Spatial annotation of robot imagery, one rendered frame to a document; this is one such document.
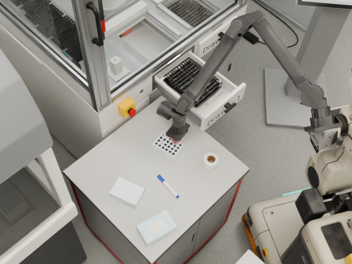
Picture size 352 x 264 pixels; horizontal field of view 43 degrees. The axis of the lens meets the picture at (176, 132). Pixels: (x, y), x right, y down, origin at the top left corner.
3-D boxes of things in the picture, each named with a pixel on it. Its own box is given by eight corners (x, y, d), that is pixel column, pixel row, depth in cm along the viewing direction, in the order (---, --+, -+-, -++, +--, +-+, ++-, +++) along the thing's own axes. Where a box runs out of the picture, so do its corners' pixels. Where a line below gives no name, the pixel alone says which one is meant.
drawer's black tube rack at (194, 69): (220, 90, 218) (222, 81, 212) (196, 110, 210) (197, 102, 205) (188, 65, 225) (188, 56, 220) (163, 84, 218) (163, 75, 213)
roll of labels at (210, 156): (199, 163, 204) (200, 159, 201) (209, 153, 207) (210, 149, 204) (211, 173, 202) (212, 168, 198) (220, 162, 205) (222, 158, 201)
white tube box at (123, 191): (145, 193, 195) (144, 188, 191) (135, 209, 191) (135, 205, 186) (119, 182, 197) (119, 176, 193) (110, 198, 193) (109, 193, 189)
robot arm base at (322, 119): (315, 132, 162) (344, 125, 164) (311, 110, 161) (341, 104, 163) (303, 131, 170) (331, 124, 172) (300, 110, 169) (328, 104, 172)
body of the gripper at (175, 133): (165, 135, 195) (165, 126, 189) (178, 120, 200) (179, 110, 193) (177, 143, 193) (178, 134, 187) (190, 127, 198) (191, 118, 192)
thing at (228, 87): (238, 95, 217) (240, 88, 211) (202, 126, 206) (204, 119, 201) (179, 51, 231) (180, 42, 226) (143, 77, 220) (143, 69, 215)
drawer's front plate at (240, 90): (242, 98, 218) (246, 84, 209) (202, 132, 206) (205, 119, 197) (240, 96, 219) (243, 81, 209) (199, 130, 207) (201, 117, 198)
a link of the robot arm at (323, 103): (327, 111, 162) (328, 109, 167) (322, 84, 161) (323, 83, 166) (301, 114, 166) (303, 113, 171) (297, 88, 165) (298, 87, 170)
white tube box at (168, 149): (184, 148, 208) (184, 144, 205) (174, 161, 204) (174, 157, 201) (162, 135, 211) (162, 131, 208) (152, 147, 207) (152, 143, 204)
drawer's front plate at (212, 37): (235, 31, 242) (238, 16, 233) (198, 59, 230) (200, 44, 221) (232, 30, 243) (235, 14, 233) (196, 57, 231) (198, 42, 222)
